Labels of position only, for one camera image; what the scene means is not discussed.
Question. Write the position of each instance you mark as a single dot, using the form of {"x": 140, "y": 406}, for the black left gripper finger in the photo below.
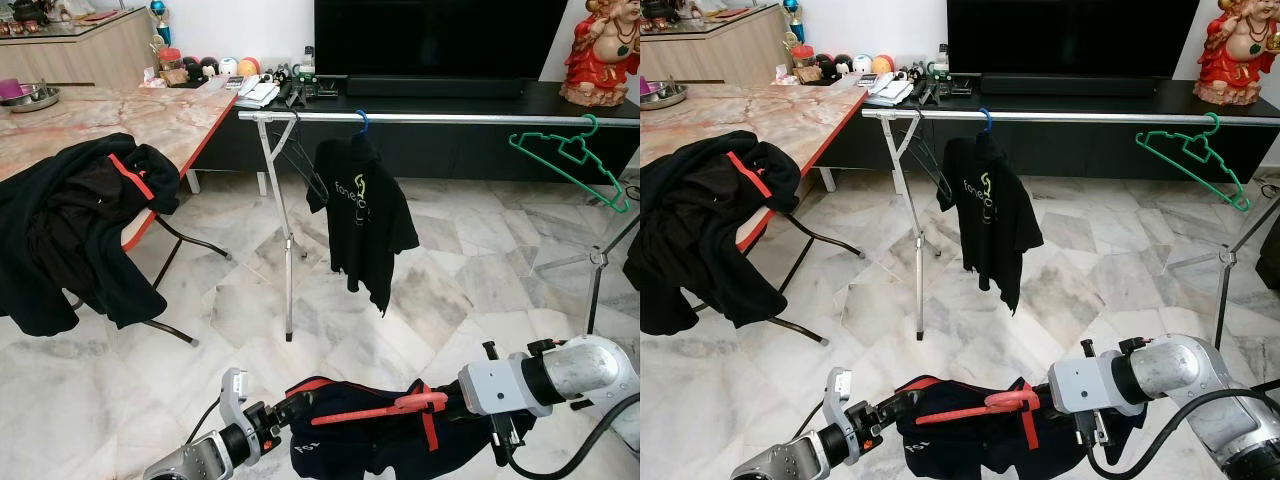
{"x": 292, "y": 407}
{"x": 900, "y": 405}

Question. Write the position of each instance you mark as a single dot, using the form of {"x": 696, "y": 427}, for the navy garment with red trim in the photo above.
{"x": 380, "y": 445}
{"x": 980, "y": 445}

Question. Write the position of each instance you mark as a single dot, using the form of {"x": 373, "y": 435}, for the red plastic hanger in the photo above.
{"x": 400, "y": 405}
{"x": 1000, "y": 405}

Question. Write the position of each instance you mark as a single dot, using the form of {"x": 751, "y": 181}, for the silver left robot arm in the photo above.
{"x": 790, "y": 462}
{"x": 190, "y": 460}

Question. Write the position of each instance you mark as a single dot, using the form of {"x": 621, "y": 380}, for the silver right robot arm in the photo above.
{"x": 1180, "y": 375}
{"x": 585, "y": 370}

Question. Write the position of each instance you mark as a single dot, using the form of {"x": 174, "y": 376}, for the green plastic hanger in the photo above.
{"x": 575, "y": 160}
{"x": 1200, "y": 160}

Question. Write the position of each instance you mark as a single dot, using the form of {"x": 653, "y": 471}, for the blue plastic hanger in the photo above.
{"x": 986, "y": 120}
{"x": 362, "y": 122}

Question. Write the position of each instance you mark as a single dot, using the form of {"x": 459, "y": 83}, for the black metal table legs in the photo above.
{"x": 195, "y": 235}
{"x": 815, "y": 235}

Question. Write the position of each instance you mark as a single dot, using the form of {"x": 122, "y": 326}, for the black TV console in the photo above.
{"x": 1100, "y": 150}
{"x": 470, "y": 155}

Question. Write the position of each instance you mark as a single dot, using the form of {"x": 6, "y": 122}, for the marble table with red edge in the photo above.
{"x": 110, "y": 125}
{"x": 760, "y": 125}

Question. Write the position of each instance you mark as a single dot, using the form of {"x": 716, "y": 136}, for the stack of white magazines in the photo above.
{"x": 888, "y": 90}
{"x": 255, "y": 92}

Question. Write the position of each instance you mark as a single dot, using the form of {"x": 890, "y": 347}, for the orange toy ball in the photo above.
{"x": 883, "y": 64}
{"x": 248, "y": 66}

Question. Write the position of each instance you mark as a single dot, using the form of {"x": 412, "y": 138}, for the white toy ball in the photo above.
{"x": 861, "y": 64}
{"x": 228, "y": 66}

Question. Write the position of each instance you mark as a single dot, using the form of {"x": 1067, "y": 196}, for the small plastic bottle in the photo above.
{"x": 941, "y": 60}
{"x": 308, "y": 62}

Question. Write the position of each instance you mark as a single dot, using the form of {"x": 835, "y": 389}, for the black mouse plush toy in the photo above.
{"x": 200, "y": 68}
{"x": 832, "y": 66}

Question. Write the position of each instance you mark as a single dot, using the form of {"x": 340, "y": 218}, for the pink tissue packet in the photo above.
{"x": 150, "y": 80}
{"x": 785, "y": 77}

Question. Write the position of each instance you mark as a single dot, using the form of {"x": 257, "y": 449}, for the black soundbar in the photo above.
{"x": 1070, "y": 85}

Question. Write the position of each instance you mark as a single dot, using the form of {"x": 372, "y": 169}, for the jar with red lid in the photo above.
{"x": 805, "y": 65}
{"x": 172, "y": 68}

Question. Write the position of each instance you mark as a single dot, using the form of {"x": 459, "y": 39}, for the metal bowl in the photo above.
{"x": 35, "y": 100}
{"x": 665, "y": 97}

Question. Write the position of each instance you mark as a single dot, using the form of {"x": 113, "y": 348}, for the purple cup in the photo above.
{"x": 645, "y": 87}
{"x": 10, "y": 88}

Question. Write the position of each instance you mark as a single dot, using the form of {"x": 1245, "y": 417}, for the red laughing Buddha statue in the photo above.
{"x": 1232, "y": 55}
{"x": 600, "y": 60}

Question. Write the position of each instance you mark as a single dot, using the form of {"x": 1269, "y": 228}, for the black television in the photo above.
{"x": 440, "y": 40}
{"x": 1070, "y": 40}

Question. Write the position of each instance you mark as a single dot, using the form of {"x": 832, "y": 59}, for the wooden cabinet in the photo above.
{"x": 710, "y": 55}
{"x": 80, "y": 60}

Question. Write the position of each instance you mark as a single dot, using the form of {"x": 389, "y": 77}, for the gold and blue trophy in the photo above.
{"x": 793, "y": 15}
{"x": 160, "y": 15}

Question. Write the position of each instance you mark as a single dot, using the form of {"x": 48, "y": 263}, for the black teapot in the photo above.
{"x": 660, "y": 8}
{"x": 30, "y": 10}

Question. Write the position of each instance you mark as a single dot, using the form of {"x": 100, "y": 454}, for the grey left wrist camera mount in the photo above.
{"x": 235, "y": 400}
{"x": 840, "y": 400}

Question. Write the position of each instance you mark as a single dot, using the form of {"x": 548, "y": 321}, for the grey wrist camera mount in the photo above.
{"x": 495, "y": 385}
{"x": 1085, "y": 385}
{"x": 840, "y": 400}
{"x": 235, "y": 400}

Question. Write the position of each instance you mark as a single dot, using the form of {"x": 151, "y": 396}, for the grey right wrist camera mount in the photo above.
{"x": 1085, "y": 385}
{"x": 495, "y": 385}

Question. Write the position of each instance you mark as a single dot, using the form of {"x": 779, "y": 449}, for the metal rack end frame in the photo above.
{"x": 598, "y": 280}
{"x": 905, "y": 200}
{"x": 280, "y": 200}
{"x": 1225, "y": 280}

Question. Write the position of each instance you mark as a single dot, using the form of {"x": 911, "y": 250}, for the metal clothes rail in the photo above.
{"x": 450, "y": 118}
{"x": 1080, "y": 116}

